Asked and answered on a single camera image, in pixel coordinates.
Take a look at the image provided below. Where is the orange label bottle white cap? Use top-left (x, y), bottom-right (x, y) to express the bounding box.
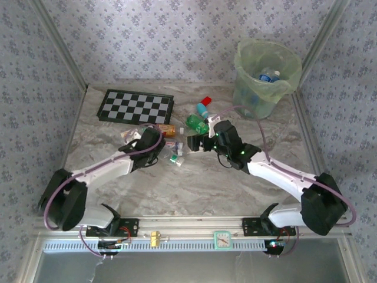
top-left (157, 123), bottom-right (185, 139)

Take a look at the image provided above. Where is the blue label bottle white cap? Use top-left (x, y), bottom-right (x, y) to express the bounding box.
top-left (259, 67), bottom-right (281, 84)

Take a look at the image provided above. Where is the bin with green liner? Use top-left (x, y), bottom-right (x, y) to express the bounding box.
top-left (233, 37), bottom-right (303, 120)

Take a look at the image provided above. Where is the green bottle yellow cap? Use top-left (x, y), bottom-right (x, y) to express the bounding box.
top-left (186, 114), bottom-right (210, 136)

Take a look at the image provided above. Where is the clear bottle green label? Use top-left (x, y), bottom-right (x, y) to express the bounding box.
top-left (168, 155), bottom-right (186, 168)

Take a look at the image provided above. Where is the teal plastic tube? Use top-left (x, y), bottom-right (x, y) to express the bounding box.
top-left (196, 102), bottom-right (210, 121)

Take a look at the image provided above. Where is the black grey chessboard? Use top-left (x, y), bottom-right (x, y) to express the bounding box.
top-left (96, 89), bottom-right (175, 125)

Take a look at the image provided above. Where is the teal square clock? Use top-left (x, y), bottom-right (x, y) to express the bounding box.
top-left (213, 229), bottom-right (233, 251)

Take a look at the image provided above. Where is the grey metal panel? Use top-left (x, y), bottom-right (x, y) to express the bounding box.
top-left (32, 252), bottom-right (353, 283)

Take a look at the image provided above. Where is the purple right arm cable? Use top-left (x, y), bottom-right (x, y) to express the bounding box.
top-left (217, 105), bottom-right (357, 259)

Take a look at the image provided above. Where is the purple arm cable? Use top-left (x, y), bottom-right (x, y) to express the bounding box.
top-left (217, 105), bottom-right (357, 259)
top-left (43, 123), bottom-right (164, 260)

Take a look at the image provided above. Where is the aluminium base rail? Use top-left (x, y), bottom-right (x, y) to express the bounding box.
top-left (34, 214), bottom-right (353, 240)

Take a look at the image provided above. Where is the aluminium side rail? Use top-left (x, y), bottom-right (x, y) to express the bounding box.
top-left (291, 90), bottom-right (325, 183)

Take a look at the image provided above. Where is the grey slotted cable duct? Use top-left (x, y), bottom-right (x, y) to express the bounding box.
top-left (43, 238), bottom-right (266, 253)

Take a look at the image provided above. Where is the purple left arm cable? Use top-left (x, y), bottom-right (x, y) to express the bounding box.
top-left (43, 123), bottom-right (164, 260)

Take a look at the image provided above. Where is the aluminium frame post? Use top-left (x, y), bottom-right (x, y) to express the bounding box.
top-left (300, 0), bottom-right (352, 77)
top-left (29, 0), bottom-right (89, 92)

